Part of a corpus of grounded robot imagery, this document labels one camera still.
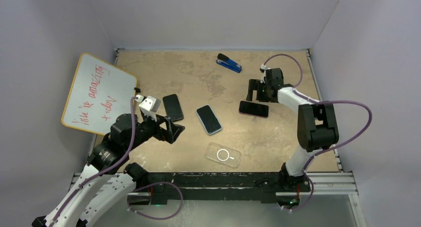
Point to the light blue phone case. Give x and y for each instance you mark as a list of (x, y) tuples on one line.
[(213, 131)]

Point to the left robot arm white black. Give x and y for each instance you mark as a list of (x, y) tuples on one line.
[(98, 189)]

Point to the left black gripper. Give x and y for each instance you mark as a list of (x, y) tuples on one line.
[(173, 129)]

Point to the black phone case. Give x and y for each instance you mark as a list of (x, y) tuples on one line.
[(179, 119)]

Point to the blue black stapler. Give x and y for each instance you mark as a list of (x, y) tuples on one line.
[(228, 63)]

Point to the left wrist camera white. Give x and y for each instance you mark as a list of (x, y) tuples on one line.
[(148, 106)]

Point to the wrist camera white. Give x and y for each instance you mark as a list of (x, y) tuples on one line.
[(148, 106), (263, 71)]

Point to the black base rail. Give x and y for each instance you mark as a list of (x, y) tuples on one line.
[(266, 187)]

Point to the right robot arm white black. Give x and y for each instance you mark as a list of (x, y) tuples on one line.
[(317, 128)]

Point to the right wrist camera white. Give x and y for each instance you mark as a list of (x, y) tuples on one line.
[(263, 71)]

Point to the whiteboard with yellow frame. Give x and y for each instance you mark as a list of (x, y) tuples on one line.
[(99, 93)]

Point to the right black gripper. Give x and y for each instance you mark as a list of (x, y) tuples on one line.
[(254, 85)]

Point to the black phone pink edge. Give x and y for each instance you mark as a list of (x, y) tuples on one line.
[(253, 109)]

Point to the clear magsafe phone case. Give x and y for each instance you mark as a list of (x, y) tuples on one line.
[(223, 155)]

